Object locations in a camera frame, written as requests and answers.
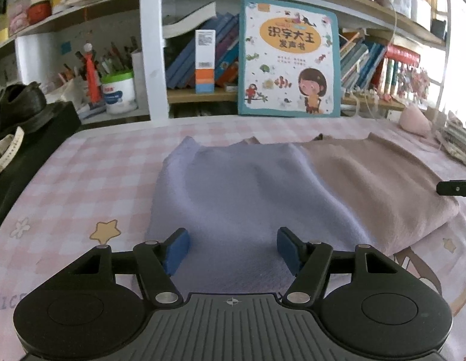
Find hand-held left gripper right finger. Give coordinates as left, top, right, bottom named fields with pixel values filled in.
left=276, top=227, right=403, bottom=308

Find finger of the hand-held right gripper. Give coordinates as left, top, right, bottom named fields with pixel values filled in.
left=436, top=180, right=466, bottom=198

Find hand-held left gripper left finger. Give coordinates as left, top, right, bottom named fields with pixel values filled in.
left=65, top=227, right=191, bottom=308

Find purple and pink sweater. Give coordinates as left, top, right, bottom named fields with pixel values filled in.
left=145, top=132, right=460, bottom=298

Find striped fabric stack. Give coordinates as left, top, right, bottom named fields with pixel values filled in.
left=441, top=118, right=466, bottom=170

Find pink plush toy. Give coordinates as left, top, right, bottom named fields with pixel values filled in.
left=400, top=106, right=433, bottom=136

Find colourful paper flower craft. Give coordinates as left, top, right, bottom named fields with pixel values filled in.
left=396, top=66, right=432, bottom=100

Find pink checkered tablecloth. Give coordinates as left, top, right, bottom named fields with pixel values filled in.
left=0, top=115, right=466, bottom=361

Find row of hardback books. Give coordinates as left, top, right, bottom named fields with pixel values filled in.
left=379, top=60, right=401, bottom=94

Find thick red book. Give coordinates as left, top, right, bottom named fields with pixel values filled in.
left=385, top=44, right=421, bottom=66

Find row of thin picture books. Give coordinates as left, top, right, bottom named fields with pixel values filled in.
left=339, top=28, right=387, bottom=91

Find white jar with green lid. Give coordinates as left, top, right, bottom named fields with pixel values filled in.
left=101, top=71, right=138, bottom=115

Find black case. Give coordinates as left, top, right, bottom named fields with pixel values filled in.
left=0, top=101, right=82, bottom=234

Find row of blue books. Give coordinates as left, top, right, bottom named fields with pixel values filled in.
left=166, top=13, right=241, bottom=91

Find white bookshelf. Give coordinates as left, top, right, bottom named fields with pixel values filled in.
left=0, top=0, right=455, bottom=123

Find white storage bins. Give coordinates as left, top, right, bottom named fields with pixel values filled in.
left=391, top=0, right=432, bottom=23

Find white and orange box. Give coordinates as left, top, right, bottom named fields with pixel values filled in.
left=195, top=29, right=217, bottom=94

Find illustrated children's book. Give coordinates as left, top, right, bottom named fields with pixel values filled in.
left=237, top=0, right=342, bottom=118

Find white wristwatch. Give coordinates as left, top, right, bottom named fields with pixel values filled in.
left=0, top=126, right=26, bottom=174

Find bunch of pens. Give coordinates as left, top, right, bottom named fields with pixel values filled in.
left=60, top=38, right=139, bottom=79

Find black leather shoe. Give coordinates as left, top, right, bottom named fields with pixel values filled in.
left=0, top=82, right=48, bottom=136

